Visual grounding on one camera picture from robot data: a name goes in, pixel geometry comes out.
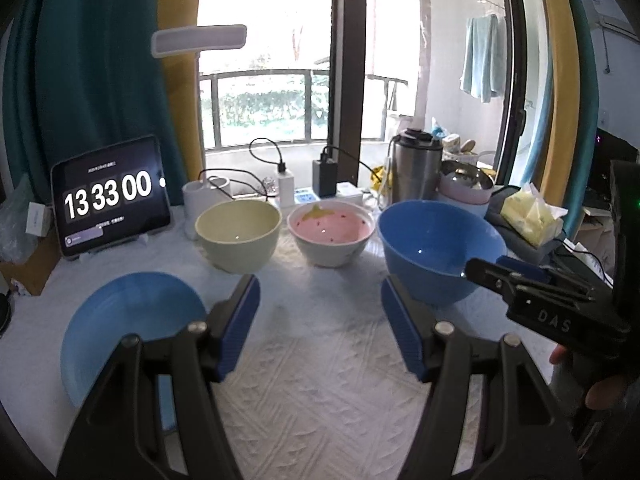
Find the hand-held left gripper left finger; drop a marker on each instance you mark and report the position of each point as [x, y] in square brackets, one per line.
[240, 325]

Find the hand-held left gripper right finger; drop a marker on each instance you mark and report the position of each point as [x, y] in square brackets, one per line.
[400, 325]

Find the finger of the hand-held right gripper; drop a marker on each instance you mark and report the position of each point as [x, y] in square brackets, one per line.
[525, 265]
[500, 277]

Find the large blue bowl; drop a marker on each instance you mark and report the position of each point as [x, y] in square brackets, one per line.
[435, 250]

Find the cream bowl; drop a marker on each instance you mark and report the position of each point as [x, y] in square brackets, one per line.
[237, 232]

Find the blue plate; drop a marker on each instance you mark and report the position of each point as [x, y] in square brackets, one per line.
[125, 305]

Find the white bowl pink inside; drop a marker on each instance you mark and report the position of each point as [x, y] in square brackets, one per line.
[330, 230]

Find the person's right hand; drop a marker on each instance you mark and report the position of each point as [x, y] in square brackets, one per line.
[607, 392]

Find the yellow tissue pack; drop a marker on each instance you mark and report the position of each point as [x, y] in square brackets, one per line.
[532, 215]

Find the dark grey pouch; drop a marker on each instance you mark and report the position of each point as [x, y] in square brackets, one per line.
[500, 200]

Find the white textured tablecloth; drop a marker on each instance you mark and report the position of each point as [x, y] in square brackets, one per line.
[310, 360]

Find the pale pink bowl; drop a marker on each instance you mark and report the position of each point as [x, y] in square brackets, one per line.
[465, 196]

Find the clear tablet stand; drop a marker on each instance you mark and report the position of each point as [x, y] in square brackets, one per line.
[145, 239]

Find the stainless steel tumbler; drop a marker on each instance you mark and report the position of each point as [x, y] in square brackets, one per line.
[415, 170]

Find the black electronic device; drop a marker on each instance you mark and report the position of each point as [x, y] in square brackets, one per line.
[617, 160]

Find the white power strip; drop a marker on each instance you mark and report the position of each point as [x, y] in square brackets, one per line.
[347, 192]

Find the white charger plug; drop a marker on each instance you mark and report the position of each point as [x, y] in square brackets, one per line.
[285, 187]

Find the yellow plastic bag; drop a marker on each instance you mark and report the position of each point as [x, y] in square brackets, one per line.
[381, 177]

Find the tablet showing clock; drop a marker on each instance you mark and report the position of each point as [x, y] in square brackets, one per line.
[107, 195]

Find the yellow curtain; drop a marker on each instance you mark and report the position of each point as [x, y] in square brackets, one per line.
[180, 110]
[560, 60]

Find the light blue hanging towel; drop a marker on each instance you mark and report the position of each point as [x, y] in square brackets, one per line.
[482, 60]

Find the cardboard box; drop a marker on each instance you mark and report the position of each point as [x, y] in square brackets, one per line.
[35, 270]

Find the black round object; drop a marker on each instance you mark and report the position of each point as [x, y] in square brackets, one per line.
[4, 315]

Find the balcony railing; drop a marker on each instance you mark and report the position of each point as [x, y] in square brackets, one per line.
[260, 80]

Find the clear plastic bag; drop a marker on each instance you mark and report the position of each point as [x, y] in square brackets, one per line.
[15, 220]

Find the white air conditioner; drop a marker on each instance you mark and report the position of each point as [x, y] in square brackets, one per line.
[612, 15]

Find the white desk lamp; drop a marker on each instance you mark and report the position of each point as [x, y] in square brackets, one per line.
[200, 40]

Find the dark sliding door frame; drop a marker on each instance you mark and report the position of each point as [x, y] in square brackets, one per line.
[347, 60]

